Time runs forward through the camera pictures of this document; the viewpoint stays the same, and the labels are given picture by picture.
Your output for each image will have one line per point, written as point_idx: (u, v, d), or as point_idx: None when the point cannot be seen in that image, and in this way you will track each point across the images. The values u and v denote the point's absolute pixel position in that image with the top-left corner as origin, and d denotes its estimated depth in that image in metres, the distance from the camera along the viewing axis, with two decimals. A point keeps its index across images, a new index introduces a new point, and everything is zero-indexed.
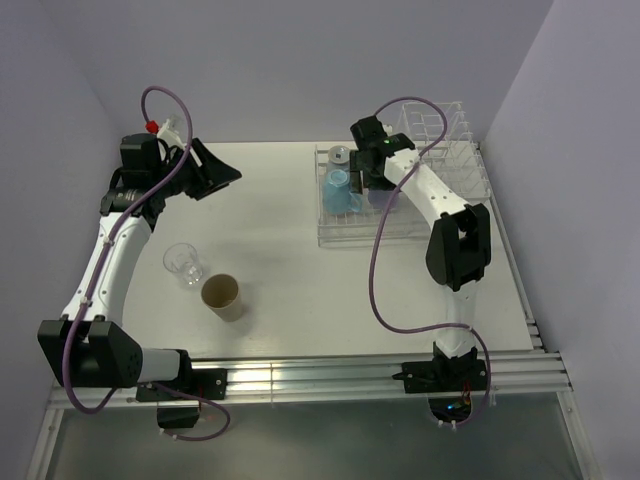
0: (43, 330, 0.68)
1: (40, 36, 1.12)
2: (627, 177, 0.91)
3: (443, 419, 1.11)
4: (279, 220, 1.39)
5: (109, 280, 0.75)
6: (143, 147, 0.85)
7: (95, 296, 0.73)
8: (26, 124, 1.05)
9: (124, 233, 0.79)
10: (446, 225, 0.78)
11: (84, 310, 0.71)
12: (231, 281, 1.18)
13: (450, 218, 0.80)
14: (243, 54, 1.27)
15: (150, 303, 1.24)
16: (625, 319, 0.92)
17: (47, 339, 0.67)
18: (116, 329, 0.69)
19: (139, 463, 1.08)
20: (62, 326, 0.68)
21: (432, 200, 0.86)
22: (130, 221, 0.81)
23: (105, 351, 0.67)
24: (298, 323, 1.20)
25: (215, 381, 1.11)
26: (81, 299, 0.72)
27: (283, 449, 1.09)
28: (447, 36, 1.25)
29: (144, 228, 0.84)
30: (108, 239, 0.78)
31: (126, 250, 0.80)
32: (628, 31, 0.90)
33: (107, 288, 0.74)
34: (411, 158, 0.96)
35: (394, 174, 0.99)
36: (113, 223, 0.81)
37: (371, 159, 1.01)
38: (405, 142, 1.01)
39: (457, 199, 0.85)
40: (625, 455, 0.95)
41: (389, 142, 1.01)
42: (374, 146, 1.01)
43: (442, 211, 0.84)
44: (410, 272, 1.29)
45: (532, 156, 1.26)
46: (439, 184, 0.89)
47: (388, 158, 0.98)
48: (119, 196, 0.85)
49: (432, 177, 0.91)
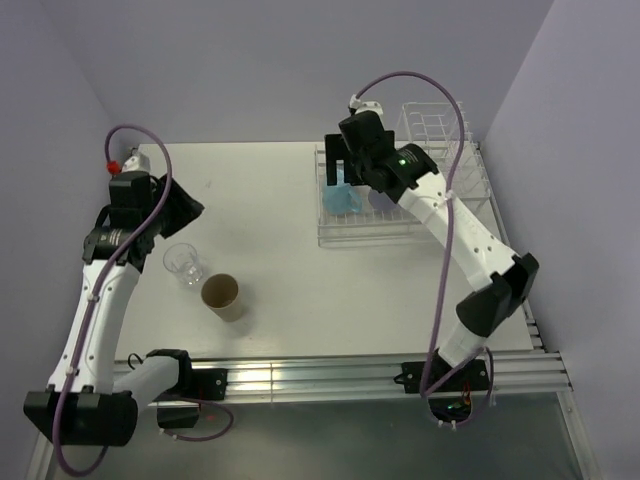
0: (29, 403, 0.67)
1: (39, 35, 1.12)
2: (628, 176, 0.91)
3: (443, 419, 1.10)
4: (279, 221, 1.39)
5: (96, 343, 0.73)
6: (133, 184, 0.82)
7: (82, 364, 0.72)
8: (25, 124, 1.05)
9: (109, 286, 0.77)
10: (499, 289, 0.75)
11: (70, 382, 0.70)
12: (231, 281, 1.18)
13: (501, 278, 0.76)
14: (243, 55, 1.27)
15: (150, 305, 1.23)
16: (626, 319, 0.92)
17: (35, 412, 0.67)
18: (106, 397, 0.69)
19: (139, 463, 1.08)
20: (48, 398, 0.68)
21: (476, 252, 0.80)
22: (115, 271, 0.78)
23: (97, 422, 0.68)
24: (298, 323, 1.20)
25: (215, 381, 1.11)
26: (67, 370, 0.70)
27: (283, 449, 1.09)
28: (448, 35, 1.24)
29: (131, 274, 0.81)
30: (93, 294, 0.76)
31: (112, 304, 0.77)
32: (630, 29, 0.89)
33: (94, 354, 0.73)
34: (439, 192, 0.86)
35: (417, 208, 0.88)
36: (97, 273, 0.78)
37: (381, 181, 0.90)
38: (425, 165, 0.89)
39: (502, 249, 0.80)
40: (624, 455, 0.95)
41: (405, 162, 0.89)
42: (390, 169, 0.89)
43: (491, 269, 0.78)
44: (410, 273, 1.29)
45: (532, 156, 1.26)
46: (478, 229, 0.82)
47: (410, 190, 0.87)
48: (103, 238, 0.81)
49: (469, 218, 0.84)
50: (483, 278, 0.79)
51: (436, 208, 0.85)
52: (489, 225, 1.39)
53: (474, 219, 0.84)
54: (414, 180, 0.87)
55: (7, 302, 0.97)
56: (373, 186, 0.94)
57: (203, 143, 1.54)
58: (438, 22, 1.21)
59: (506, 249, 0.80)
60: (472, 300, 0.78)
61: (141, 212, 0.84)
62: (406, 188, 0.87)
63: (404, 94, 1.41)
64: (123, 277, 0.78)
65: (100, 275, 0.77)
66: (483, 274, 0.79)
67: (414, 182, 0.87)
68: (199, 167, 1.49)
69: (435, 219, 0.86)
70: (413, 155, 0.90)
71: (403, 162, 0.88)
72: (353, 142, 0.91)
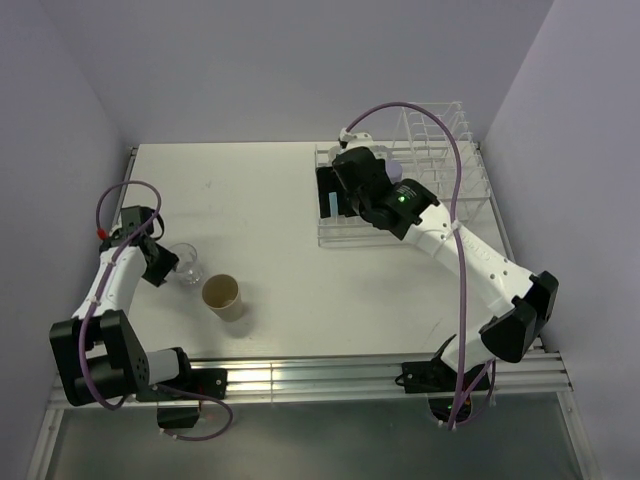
0: (57, 330, 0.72)
1: (40, 36, 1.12)
2: (627, 176, 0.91)
3: (443, 419, 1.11)
4: (279, 221, 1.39)
5: (115, 286, 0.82)
6: (143, 211, 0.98)
7: (104, 298, 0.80)
8: (26, 124, 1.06)
9: (124, 257, 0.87)
10: (525, 314, 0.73)
11: (94, 308, 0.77)
12: (231, 281, 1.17)
13: (524, 302, 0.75)
14: (243, 55, 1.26)
15: (149, 304, 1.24)
16: (626, 319, 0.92)
17: (61, 338, 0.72)
18: (125, 318, 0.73)
19: (139, 463, 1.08)
20: (73, 323, 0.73)
21: (494, 278, 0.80)
22: (129, 250, 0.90)
23: (116, 340, 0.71)
24: (299, 324, 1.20)
25: (215, 381, 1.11)
26: (91, 300, 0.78)
27: (283, 449, 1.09)
28: (448, 36, 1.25)
29: (141, 258, 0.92)
30: (110, 260, 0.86)
31: (129, 266, 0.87)
32: (629, 31, 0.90)
33: (114, 293, 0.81)
34: (443, 222, 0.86)
35: (423, 240, 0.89)
36: (113, 252, 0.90)
37: (385, 220, 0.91)
38: (425, 198, 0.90)
39: (518, 272, 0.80)
40: (624, 455, 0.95)
41: (404, 199, 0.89)
42: (392, 207, 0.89)
43: (511, 293, 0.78)
44: (410, 273, 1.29)
45: (532, 156, 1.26)
46: (490, 255, 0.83)
47: (415, 225, 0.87)
48: (116, 238, 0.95)
49: (479, 245, 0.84)
50: (505, 304, 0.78)
51: (443, 239, 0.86)
52: (490, 226, 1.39)
53: (483, 245, 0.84)
54: (416, 215, 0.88)
55: (7, 301, 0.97)
56: (376, 226, 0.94)
57: (202, 143, 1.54)
58: (438, 23, 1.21)
59: (522, 271, 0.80)
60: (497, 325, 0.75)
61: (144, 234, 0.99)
62: (410, 225, 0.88)
63: (404, 94, 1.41)
64: (137, 253, 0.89)
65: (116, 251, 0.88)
66: (504, 299, 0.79)
67: (417, 217, 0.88)
68: (199, 167, 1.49)
69: (444, 251, 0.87)
70: (410, 189, 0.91)
71: (403, 199, 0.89)
72: (351, 183, 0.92)
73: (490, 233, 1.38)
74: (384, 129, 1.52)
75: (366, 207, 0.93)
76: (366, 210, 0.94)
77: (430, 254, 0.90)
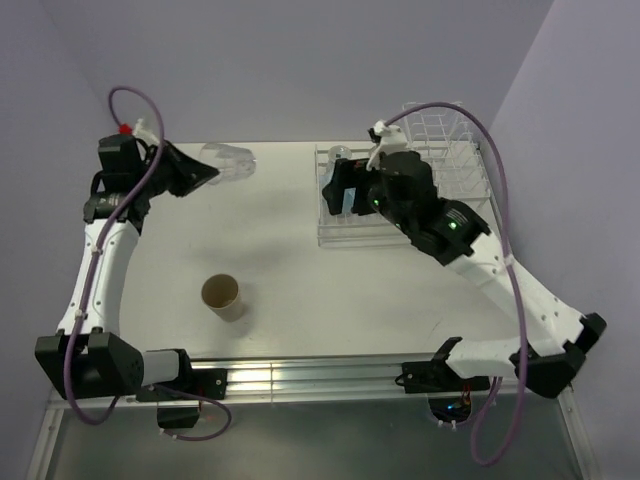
0: (41, 347, 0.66)
1: (41, 35, 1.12)
2: (627, 176, 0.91)
3: (443, 419, 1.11)
4: (279, 221, 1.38)
5: (102, 290, 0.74)
6: (125, 149, 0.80)
7: (90, 307, 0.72)
8: (27, 124, 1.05)
9: (112, 241, 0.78)
10: (576, 361, 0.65)
11: (80, 324, 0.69)
12: (231, 281, 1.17)
13: (576, 349, 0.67)
14: (243, 54, 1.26)
15: (149, 304, 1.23)
16: (626, 319, 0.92)
17: (44, 356, 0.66)
18: (114, 338, 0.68)
19: (139, 462, 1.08)
20: (59, 340, 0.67)
21: (545, 320, 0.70)
22: (117, 227, 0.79)
23: (106, 361, 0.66)
24: (299, 324, 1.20)
25: (215, 381, 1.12)
26: (76, 312, 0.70)
27: (283, 449, 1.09)
28: (449, 36, 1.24)
29: (131, 233, 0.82)
30: (95, 248, 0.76)
31: (116, 255, 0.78)
32: (629, 31, 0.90)
33: (101, 299, 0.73)
34: (496, 254, 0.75)
35: (471, 272, 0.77)
36: (98, 231, 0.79)
37: (428, 244, 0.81)
38: (477, 225, 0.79)
39: (568, 311, 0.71)
40: (624, 455, 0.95)
41: (455, 225, 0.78)
42: (440, 233, 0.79)
43: (563, 337, 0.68)
44: (410, 273, 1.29)
45: (532, 156, 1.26)
46: (540, 293, 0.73)
47: (466, 256, 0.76)
48: (102, 202, 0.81)
49: (530, 281, 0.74)
50: (554, 348, 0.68)
51: (494, 273, 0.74)
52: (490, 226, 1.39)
53: (534, 280, 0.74)
54: (467, 244, 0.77)
55: (7, 301, 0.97)
56: (418, 247, 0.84)
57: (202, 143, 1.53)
58: (438, 23, 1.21)
59: (572, 312, 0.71)
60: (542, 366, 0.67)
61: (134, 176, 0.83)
62: (460, 254, 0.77)
63: (404, 94, 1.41)
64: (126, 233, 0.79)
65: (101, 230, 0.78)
66: (553, 343, 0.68)
67: (468, 247, 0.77)
68: None
69: (493, 285, 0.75)
70: (460, 212, 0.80)
71: (452, 225, 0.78)
72: (402, 195, 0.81)
73: None
74: None
75: (413, 227, 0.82)
76: (410, 228, 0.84)
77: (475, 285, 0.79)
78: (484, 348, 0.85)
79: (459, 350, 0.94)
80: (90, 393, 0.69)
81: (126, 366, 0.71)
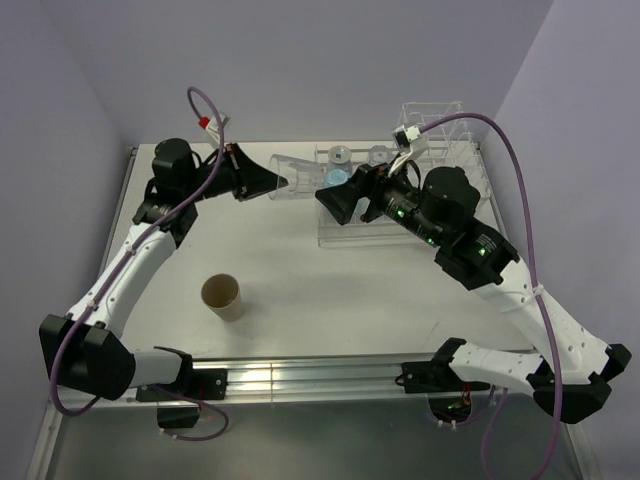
0: (46, 324, 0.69)
1: (40, 35, 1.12)
2: (628, 176, 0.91)
3: (443, 419, 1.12)
4: (279, 221, 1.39)
5: (120, 288, 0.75)
6: (175, 165, 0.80)
7: (102, 302, 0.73)
8: (27, 123, 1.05)
9: (147, 245, 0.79)
10: (601, 394, 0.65)
11: (88, 314, 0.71)
12: (231, 281, 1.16)
13: (602, 381, 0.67)
14: (242, 54, 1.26)
15: (149, 305, 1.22)
16: (626, 320, 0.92)
17: (47, 333, 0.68)
18: (113, 338, 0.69)
19: (139, 462, 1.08)
20: (64, 323, 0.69)
21: (572, 351, 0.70)
22: (157, 234, 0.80)
23: (96, 358, 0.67)
24: (299, 324, 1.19)
25: (215, 381, 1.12)
26: (88, 302, 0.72)
27: (283, 450, 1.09)
28: (449, 36, 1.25)
29: (169, 243, 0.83)
30: (131, 248, 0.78)
31: (147, 259, 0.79)
32: (629, 31, 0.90)
33: (115, 296, 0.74)
34: (524, 283, 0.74)
35: (499, 299, 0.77)
36: (140, 233, 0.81)
37: (457, 268, 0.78)
38: (505, 251, 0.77)
39: (595, 343, 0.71)
40: (624, 455, 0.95)
41: (485, 251, 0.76)
42: (471, 260, 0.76)
43: (589, 369, 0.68)
44: (410, 273, 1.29)
45: (532, 156, 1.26)
46: (568, 323, 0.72)
47: (494, 284, 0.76)
48: (154, 208, 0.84)
49: (559, 311, 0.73)
50: (580, 379, 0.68)
51: (523, 302, 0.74)
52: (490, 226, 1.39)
53: (563, 309, 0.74)
54: (497, 272, 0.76)
55: (8, 301, 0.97)
56: (444, 269, 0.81)
57: (201, 143, 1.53)
58: (438, 23, 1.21)
59: (598, 343, 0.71)
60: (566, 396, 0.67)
61: (185, 189, 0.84)
62: (488, 281, 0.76)
63: (404, 94, 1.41)
64: (163, 242, 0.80)
65: (142, 233, 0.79)
66: (580, 374, 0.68)
67: (497, 275, 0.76)
68: None
69: (521, 314, 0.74)
70: (492, 238, 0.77)
71: (483, 252, 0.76)
72: (442, 217, 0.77)
73: None
74: (384, 129, 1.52)
75: (446, 250, 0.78)
76: (440, 249, 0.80)
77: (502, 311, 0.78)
78: (494, 360, 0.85)
79: (465, 355, 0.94)
80: (71, 383, 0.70)
81: (115, 369, 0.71)
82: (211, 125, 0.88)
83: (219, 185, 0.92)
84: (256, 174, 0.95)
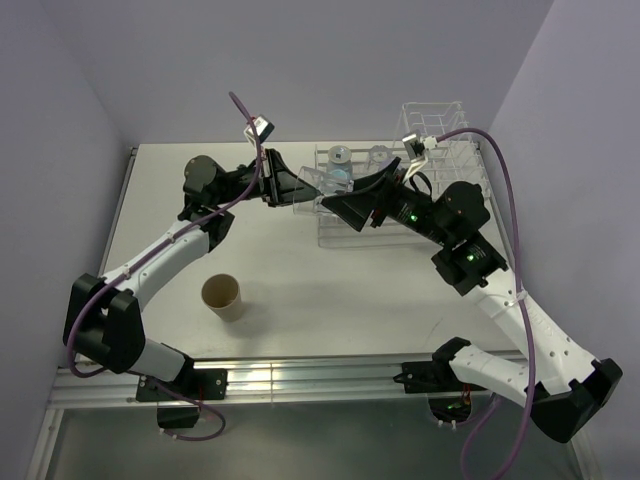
0: (79, 281, 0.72)
1: (40, 34, 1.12)
2: (627, 175, 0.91)
3: (443, 419, 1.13)
4: (279, 221, 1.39)
5: (154, 266, 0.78)
6: (204, 187, 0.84)
7: (136, 274, 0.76)
8: (27, 123, 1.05)
9: (186, 238, 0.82)
10: (581, 401, 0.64)
11: (120, 280, 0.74)
12: (231, 281, 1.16)
13: (583, 387, 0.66)
14: (242, 55, 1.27)
15: (151, 305, 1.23)
16: (627, 319, 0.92)
17: (79, 290, 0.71)
18: (138, 306, 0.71)
19: (141, 462, 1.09)
20: (96, 282, 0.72)
21: (553, 358, 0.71)
22: (195, 232, 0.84)
23: (117, 321, 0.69)
24: (299, 324, 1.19)
25: (215, 381, 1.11)
26: (123, 270, 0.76)
27: (282, 449, 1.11)
28: (448, 36, 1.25)
29: (203, 244, 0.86)
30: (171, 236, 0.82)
31: (182, 251, 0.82)
32: (630, 30, 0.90)
33: (148, 272, 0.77)
34: (510, 287, 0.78)
35: (485, 303, 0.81)
36: (180, 226, 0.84)
37: (448, 272, 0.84)
38: (494, 259, 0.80)
39: (581, 354, 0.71)
40: (624, 456, 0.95)
41: (473, 258, 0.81)
42: (461, 265, 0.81)
43: (570, 377, 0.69)
44: (410, 272, 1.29)
45: (531, 156, 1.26)
46: (553, 332, 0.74)
47: (480, 286, 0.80)
48: (199, 211, 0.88)
49: (544, 319, 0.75)
50: (561, 386, 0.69)
51: (506, 305, 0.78)
52: (489, 226, 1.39)
53: (550, 318, 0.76)
54: (481, 276, 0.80)
55: (6, 300, 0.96)
56: (437, 269, 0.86)
57: (202, 143, 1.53)
58: (438, 22, 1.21)
59: (585, 354, 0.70)
60: (548, 404, 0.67)
61: (217, 201, 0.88)
62: (474, 284, 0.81)
63: (404, 94, 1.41)
64: (200, 239, 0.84)
65: (184, 227, 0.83)
66: (560, 382, 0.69)
67: (482, 278, 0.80)
68: None
69: (505, 318, 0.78)
70: (482, 247, 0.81)
71: (472, 257, 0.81)
72: (449, 228, 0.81)
73: (490, 232, 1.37)
74: (385, 128, 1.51)
75: (443, 255, 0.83)
76: (438, 253, 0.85)
77: (490, 317, 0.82)
78: (496, 366, 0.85)
79: (466, 357, 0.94)
80: (82, 347, 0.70)
81: (128, 339, 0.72)
82: (246, 129, 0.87)
83: (250, 194, 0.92)
84: (289, 182, 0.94)
